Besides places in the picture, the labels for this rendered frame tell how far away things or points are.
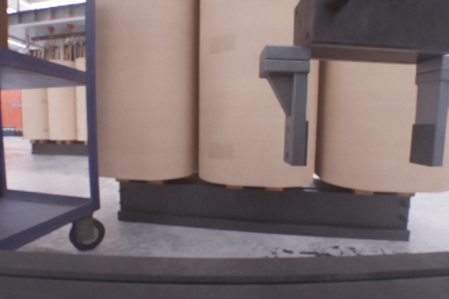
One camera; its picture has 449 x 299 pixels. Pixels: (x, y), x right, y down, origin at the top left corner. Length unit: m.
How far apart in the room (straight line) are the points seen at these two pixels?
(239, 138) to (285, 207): 0.33
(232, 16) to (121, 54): 0.37
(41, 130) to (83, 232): 2.85
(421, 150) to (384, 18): 0.13
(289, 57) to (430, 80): 0.14
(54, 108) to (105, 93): 2.50
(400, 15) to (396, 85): 0.56
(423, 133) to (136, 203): 0.94
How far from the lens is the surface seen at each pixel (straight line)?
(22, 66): 0.66
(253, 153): 0.71
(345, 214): 0.95
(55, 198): 0.95
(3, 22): 0.75
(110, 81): 0.88
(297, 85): 0.21
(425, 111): 0.29
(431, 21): 0.27
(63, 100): 3.32
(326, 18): 0.22
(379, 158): 0.79
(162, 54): 0.83
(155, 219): 0.99
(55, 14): 13.06
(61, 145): 3.56
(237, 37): 0.76
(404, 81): 0.82
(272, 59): 0.21
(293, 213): 0.91
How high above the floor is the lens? 0.39
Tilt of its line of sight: 6 degrees down
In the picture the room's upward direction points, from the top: 1 degrees clockwise
